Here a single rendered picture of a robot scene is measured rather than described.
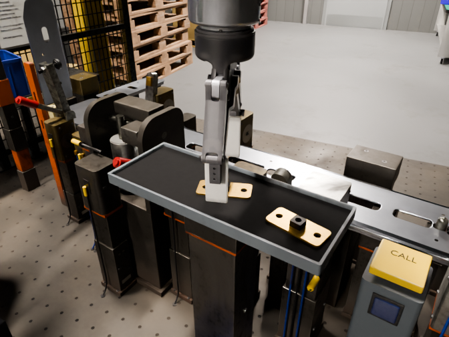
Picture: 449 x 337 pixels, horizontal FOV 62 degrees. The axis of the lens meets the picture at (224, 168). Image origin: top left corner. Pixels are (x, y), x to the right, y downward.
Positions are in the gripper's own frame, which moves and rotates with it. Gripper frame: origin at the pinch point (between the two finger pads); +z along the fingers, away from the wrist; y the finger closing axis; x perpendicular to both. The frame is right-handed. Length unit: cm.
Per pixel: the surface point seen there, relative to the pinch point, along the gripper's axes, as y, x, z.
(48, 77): 44, 56, 2
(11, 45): 85, 97, 4
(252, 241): -10.6, -5.4, 4.3
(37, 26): 70, 73, -6
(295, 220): -6.7, -10.8, 3.2
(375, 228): 14.4, -28.1, 19.5
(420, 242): 11.9, -36.0, 19.8
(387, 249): -9.6, -22.2, 3.9
